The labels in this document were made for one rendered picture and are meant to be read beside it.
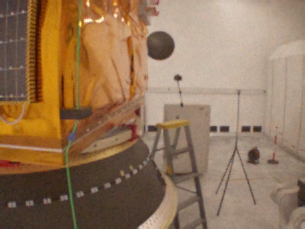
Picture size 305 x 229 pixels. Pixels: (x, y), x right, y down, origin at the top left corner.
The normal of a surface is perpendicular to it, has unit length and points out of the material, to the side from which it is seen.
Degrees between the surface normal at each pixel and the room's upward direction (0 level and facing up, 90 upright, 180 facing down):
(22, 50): 90
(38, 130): 95
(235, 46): 90
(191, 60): 90
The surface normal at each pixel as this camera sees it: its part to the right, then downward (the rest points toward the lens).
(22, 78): -0.10, 0.14
